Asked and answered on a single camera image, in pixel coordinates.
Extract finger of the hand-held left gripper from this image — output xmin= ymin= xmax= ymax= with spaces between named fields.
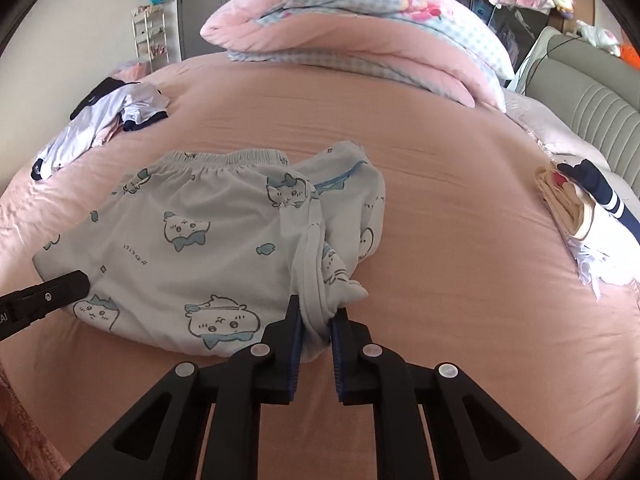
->
xmin=10 ymin=270 xmax=92 ymax=326

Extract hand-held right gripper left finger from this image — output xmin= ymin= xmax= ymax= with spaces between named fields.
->
xmin=62 ymin=294 xmax=303 ymax=480

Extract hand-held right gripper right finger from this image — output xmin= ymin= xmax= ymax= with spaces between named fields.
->
xmin=330 ymin=307 xmax=578 ymax=480

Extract white cartoon print pajama pants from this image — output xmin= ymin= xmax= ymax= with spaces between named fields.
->
xmin=32 ymin=140 xmax=388 ymax=366

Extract folded pink garment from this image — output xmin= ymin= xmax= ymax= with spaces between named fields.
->
xmin=90 ymin=117 xmax=126 ymax=150

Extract pink sheeted bed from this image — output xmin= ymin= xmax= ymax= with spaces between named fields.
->
xmin=0 ymin=52 xmax=640 ymax=480

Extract folded beige garment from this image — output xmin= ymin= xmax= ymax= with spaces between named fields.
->
xmin=536 ymin=162 xmax=598 ymax=243

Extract light pink pillow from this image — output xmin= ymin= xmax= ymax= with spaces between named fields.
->
xmin=501 ymin=89 xmax=640 ymax=181

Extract pink checked folded quilt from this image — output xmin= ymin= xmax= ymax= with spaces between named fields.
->
xmin=200 ymin=0 xmax=517 ymax=113

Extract grey door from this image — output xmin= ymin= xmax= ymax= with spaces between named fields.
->
xmin=179 ymin=0 xmax=256 ymax=61

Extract grey padded headboard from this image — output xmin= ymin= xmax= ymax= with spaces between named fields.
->
xmin=515 ymin=26 xmax=640 ymax=173

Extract row of plush toys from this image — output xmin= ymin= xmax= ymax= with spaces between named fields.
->
xmin=552 ymin=0 xmax=640 ymax=68

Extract white wire rack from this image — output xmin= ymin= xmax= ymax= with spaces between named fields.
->
xmin=131 ymin=7 xmax=168 ymax=68

